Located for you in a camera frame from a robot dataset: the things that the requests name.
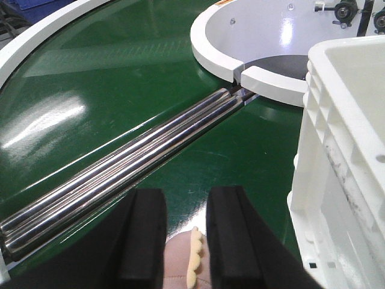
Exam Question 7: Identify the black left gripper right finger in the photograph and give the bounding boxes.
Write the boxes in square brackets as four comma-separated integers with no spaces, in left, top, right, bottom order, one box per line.
[206,186,320,288]

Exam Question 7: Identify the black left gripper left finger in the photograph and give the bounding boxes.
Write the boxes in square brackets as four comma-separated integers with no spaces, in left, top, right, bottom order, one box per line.
[2,188,167,288]

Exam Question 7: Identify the pink plush toy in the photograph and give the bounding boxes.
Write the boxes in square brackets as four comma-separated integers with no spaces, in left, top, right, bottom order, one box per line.
[163,227,212,288]

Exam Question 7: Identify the white plastic tote box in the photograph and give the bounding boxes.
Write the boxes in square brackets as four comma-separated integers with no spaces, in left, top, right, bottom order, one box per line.
[288,36,384,288]

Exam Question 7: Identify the steel conveyor rollers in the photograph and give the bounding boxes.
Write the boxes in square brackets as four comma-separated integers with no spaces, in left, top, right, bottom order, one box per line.
[1,87,255,263]

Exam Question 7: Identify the white inner ring guard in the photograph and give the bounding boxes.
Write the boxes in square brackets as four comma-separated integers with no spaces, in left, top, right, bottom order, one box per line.
[190,1,384,107]

